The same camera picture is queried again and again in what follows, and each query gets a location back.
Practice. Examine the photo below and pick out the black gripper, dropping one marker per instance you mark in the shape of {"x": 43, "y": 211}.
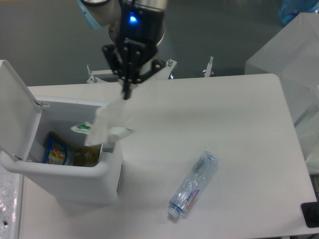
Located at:
{"x": 140, "y": 28}

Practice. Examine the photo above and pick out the white tissue wrapper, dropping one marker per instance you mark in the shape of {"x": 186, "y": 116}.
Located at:
{"x": 108, "y": 126}

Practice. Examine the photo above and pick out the clear plastic water bottle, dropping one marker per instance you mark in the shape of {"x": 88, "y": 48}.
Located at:
{"x": 192, "y": 185}

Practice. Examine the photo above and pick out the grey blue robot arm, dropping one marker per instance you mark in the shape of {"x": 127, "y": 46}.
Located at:
{"x": 105, "y": 12}

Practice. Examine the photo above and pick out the white trash can lid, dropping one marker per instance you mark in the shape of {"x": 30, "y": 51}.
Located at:
{"x": 20, "y": 114}

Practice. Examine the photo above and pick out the white trash can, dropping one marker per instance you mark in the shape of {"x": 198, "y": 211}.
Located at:
{"x": 36, "y": 140}

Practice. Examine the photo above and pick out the blue snack packet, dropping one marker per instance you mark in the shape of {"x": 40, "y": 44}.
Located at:
{"x": 58, "y": 151}

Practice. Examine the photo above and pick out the blue water jug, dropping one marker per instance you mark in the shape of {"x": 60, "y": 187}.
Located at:
{"x": 291, "y": 8}

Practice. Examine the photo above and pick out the black device at edge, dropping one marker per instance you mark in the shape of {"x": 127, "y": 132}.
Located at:
{"x": 310, "y": 212}

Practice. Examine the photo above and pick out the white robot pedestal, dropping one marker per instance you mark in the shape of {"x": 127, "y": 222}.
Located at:
{"x": 103, "y": 76}

